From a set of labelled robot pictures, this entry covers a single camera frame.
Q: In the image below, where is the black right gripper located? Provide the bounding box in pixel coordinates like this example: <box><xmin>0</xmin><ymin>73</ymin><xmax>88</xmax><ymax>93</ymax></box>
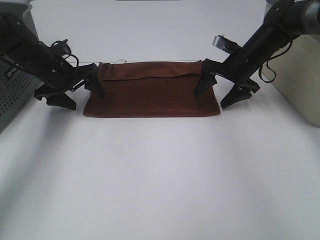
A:
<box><xmin>193</xmin><ymin>47</ymin><xmax>260</xmax><ymax>109</ymax></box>

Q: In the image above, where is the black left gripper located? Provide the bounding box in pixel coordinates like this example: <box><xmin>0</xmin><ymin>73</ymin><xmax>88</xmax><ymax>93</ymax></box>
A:
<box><xmin>33</xmin><ymin>59</ymin><xmax>105</xmax><ymax>111</ymax></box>

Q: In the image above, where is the brown towel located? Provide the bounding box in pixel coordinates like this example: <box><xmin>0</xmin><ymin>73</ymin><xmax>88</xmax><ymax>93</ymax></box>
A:
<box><xmin>83</xmin><ymin>60</ymin><xmax>221</xmax><ymax>118</ymax></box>

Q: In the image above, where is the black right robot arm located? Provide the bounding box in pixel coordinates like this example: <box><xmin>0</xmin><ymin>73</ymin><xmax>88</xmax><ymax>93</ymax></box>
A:
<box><xmin>193</xmin><ymin>0</ymin><xmax>320</xmax><ymax>109</ymax></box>

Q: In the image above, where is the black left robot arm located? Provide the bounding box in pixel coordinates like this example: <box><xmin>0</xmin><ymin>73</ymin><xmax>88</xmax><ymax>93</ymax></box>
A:
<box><xmin>0</xmin><ymin>11</ymin><xmax>105</xmax><ymax>111</ymax></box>

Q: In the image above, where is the grey perforated plastic basket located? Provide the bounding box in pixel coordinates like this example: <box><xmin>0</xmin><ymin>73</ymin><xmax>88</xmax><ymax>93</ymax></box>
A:
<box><xmin>0</xmin><ymin>0</ymin><xmax>41</xmax><ymax>131</ymax></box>

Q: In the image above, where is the beige storage box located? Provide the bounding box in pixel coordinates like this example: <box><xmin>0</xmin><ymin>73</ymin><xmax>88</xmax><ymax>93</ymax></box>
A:
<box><xmin>264</xmin><ymin>0</ymin><xmax>320</xmax><ymax>128</ymax></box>

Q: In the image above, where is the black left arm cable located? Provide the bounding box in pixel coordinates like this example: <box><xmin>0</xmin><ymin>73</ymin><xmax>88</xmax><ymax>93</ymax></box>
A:
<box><xmin>39</xmin><ymin>37</ymin><xmax>80</xmax><ymax>68</ymax></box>

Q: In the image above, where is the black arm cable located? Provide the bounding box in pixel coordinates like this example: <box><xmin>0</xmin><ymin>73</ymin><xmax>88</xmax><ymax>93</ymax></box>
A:
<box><xmin>258</xmin><ymin>37</ymin><xmax>293</xmax><ymax>84</ymax></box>
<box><xmin>39</xmin><ymin>37</ymin><xmax>80</xmax><ymax>68</ymax></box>

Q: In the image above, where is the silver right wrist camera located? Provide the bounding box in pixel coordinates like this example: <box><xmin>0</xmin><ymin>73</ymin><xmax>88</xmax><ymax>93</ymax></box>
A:
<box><xmin>212</xmin><ymin>35</ymin><xmax>242</xmax><ymax>54</ymax></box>

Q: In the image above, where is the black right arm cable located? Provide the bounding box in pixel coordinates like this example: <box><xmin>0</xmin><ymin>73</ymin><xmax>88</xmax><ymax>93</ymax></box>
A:
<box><xmin>258</xmin><ymin>37</ymin><xmax>293</xmax><ymax>84</ymax></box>

